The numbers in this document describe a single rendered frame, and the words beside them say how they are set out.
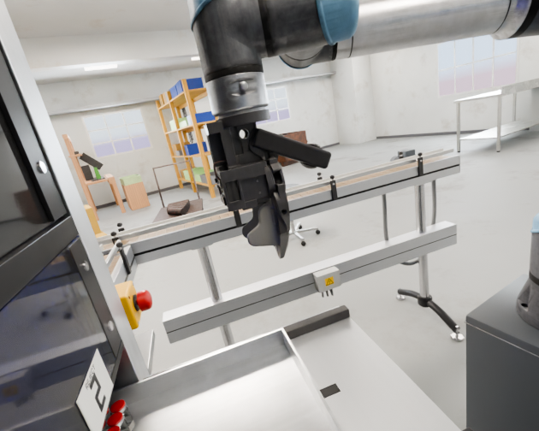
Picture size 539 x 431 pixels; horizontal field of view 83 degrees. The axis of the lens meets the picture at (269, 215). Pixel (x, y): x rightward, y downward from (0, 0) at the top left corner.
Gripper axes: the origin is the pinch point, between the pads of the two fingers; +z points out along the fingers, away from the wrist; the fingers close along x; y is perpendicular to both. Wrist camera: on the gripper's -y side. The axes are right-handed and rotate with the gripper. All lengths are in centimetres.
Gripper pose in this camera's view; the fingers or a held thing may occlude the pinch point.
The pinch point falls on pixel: (284, 248)
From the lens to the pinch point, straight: 46.3
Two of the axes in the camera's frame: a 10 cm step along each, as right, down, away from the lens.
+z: 1.9, 9.4, 2.9
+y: -9.4, 2.6, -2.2
